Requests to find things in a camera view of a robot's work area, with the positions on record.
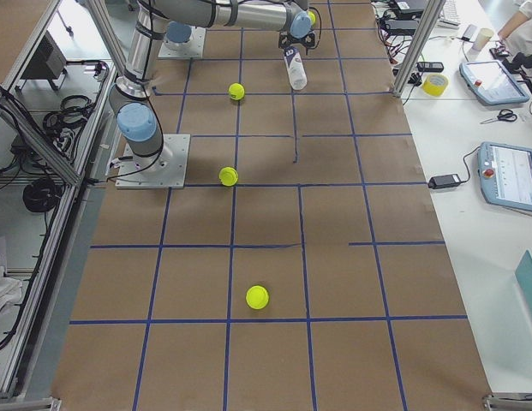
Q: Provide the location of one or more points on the tennis ball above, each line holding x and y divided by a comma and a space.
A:
228, 176
257, 297
312, 17
236, 91

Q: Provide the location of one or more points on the tennis ball centre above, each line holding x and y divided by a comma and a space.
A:
236, 91

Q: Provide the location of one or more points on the yellow tape roll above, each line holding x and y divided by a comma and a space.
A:
435, 85

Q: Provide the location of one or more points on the tennis ball right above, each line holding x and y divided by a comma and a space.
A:
228, 176

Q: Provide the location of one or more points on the tennis ball lower left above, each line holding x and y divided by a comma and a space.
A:
257, 297

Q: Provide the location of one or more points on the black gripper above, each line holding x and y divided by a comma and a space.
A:
296, 41

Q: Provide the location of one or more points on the paper cup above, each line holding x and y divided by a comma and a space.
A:
482, 38

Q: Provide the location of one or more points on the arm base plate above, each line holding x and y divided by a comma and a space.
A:
192, 49
169, 171

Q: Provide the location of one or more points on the tennis ball upper left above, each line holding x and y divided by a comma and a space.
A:
312, 17

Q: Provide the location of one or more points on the teach pendant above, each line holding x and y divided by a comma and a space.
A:
492, 83
505, 175

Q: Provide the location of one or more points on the far teach pendant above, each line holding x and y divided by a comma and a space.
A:
492, 83

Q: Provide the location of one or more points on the aluminium frame post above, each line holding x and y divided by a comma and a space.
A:
428, 21

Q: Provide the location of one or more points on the black power adapter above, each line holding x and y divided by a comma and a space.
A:
444, 181

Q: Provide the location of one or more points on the Wilson tennis ball can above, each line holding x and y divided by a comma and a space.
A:
295, 69

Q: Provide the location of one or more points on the black phone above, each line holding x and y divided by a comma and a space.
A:
430, 67

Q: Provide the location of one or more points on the near teach pendant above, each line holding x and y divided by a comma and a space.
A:
505, 175

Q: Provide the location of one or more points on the scissors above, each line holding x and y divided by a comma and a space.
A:
505, 115

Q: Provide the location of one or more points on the brown paper table cover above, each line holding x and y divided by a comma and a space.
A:
331, 214

